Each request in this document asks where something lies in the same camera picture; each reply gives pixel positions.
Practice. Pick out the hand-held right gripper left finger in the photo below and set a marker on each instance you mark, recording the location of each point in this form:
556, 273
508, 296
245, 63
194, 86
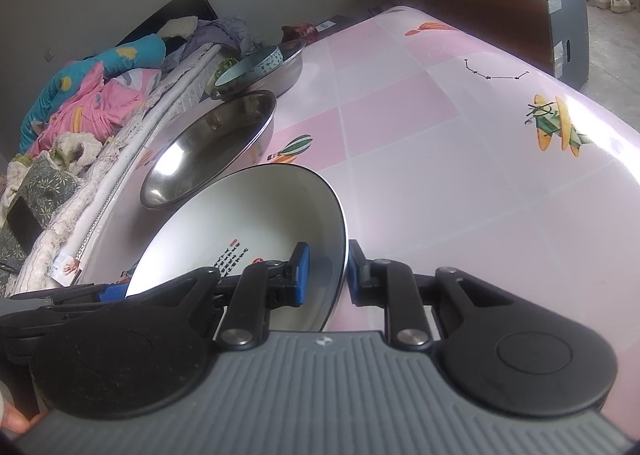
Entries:
303, 277

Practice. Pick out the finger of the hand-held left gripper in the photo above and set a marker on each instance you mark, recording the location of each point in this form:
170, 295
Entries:
114, 291

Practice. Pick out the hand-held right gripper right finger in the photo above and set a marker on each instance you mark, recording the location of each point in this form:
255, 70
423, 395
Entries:
354, 275

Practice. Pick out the white ceramic plate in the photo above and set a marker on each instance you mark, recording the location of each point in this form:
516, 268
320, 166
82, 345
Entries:
225, 225

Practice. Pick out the stainless steel bowl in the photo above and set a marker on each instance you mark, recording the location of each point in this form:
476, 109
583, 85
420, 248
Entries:
210, 150
287, 70

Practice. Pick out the blue white patterned ceramic bowl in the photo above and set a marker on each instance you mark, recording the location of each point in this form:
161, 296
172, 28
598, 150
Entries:
261, 66

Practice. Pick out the person's left hand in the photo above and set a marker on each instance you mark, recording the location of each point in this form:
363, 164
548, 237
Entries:
17, 417

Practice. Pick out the white printed card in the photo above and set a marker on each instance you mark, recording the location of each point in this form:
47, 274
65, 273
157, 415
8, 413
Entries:
67, 269

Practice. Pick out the black phone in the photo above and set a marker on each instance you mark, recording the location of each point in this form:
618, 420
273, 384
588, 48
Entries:
27, 227

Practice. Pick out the pink balloon print tablecloth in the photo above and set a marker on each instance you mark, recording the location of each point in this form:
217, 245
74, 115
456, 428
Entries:
450, 210

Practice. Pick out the white quilted mattress pad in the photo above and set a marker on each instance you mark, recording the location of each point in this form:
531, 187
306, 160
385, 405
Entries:
100, 175

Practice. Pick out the green patterned cushion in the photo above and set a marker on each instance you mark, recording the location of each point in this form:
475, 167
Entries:
50, 180

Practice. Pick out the white fluffy cloth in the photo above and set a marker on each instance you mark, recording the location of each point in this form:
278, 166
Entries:
75, 150

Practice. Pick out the pink printed blanket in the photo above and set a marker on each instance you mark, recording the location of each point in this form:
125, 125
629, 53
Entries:
100, 105

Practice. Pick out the blue blanket with yellow spots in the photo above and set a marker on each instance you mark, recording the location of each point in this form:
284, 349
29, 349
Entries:
135, 50

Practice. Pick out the red cabbage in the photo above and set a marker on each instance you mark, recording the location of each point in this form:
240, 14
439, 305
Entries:
299, 32

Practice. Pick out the black printed box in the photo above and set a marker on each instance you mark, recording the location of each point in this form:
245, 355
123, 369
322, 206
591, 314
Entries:
332, 26

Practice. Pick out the grey purple clothing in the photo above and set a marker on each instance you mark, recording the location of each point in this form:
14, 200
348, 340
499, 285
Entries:
215, 35

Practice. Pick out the cream white cloth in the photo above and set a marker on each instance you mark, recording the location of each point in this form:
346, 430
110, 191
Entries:
177, 26

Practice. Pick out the black headboard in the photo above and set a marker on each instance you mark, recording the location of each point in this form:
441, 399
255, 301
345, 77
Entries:
165, 10

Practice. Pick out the large brown cardboard box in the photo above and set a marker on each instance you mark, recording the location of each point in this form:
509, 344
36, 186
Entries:
500, 20

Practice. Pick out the white shoe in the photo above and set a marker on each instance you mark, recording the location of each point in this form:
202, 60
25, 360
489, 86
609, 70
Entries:
623, 3
605, 1

